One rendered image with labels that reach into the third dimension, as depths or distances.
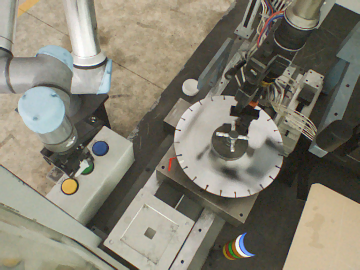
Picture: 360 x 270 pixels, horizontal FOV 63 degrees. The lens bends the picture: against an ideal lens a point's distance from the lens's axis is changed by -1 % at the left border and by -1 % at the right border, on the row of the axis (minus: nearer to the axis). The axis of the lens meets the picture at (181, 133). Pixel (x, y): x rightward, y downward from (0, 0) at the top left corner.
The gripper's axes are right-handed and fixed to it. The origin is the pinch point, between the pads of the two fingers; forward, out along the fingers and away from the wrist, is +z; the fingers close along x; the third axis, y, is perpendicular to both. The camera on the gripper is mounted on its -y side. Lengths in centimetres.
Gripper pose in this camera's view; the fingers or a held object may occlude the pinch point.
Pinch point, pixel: (85, 161)
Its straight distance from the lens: 90.1
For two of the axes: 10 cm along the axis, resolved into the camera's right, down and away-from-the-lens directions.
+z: -0.8, 4.3, 9.0
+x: 8.5, 5.0, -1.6
